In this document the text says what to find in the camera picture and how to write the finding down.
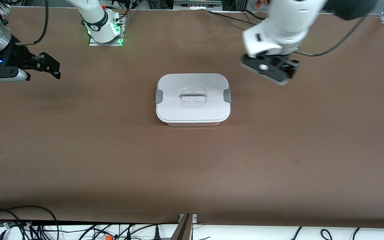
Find white box lid grey latches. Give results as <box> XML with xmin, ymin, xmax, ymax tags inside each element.
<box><xmin>155</xmin><ymin>73</ymin><xmax>231</xmax><ymax>124</ymax></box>

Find clear plastic storage box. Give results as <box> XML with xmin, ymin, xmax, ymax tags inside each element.
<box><xmin>161</xmin><ymin>119</ymin><xmax>224</xmax><ymax>127</ymax></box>

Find brown table cover sheet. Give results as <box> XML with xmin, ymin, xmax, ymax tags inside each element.
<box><xmin>0</xmin><ymin>7</ymin><xmax>384</xmax><ymax>230</ymax></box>

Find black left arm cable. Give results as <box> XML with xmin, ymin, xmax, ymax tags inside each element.
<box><xmin>294</xmin><ymin>17</ymin><xmax>367</xmax><ymax>57</ymax></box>

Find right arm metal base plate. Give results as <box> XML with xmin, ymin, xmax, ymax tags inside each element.
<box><xmin>89</xmin><ymin>15</ymin><xmax>126</xmax><ymax>46</ymax></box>

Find short black table cable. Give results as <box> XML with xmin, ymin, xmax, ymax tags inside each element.
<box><xmin>242</xmin><ymin>9</ymin><xmax>264</xmax><ymax>20</ymax></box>

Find long black table cable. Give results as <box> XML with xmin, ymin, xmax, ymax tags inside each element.
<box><xmin>207</xmin><ymin>10</ymin><xmax>262</xmax><ymax>26</ymax></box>

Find grey metal frame rail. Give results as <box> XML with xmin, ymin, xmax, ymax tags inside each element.
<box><xmin>174</xmin><ymin>0</ymin><xmax>222</xmax><ymax>10</ymax></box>

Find large looped black cable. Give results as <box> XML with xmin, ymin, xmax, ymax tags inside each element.
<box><xmin>0</xmin><ymin>206</ymin><xmax>60</xmax><ymax>240</ymax></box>

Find aluminium frame post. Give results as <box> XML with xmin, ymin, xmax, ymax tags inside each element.
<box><xmin>170</xmin><ymin>213</ymin><xmax>194</xmax><ymax>240</ymax></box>

